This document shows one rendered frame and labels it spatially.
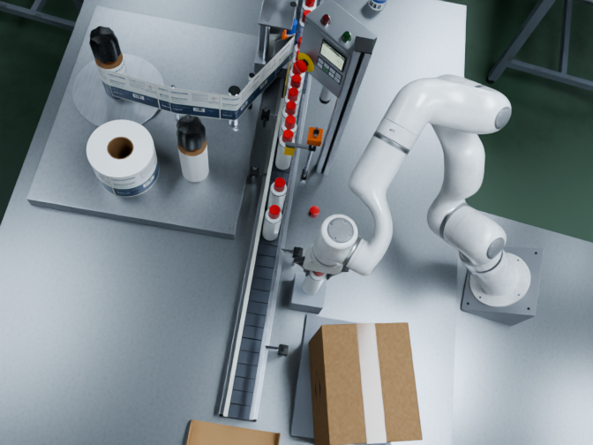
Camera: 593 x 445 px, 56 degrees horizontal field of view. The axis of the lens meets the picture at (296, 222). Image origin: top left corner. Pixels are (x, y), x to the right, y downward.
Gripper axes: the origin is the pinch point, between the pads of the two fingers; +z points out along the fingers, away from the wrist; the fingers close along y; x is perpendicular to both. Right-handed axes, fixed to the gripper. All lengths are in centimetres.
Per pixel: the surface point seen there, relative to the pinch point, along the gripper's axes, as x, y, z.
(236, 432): 43, 14, 29
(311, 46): -52, 13, -28
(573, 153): -130, -146, 111
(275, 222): -15.3, 13.6, 8.4
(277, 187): -25.1, 14.9, 4.7
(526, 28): -166, -96, 64
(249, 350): 20.4, 14.7, 24.6
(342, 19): -56, 6, -35
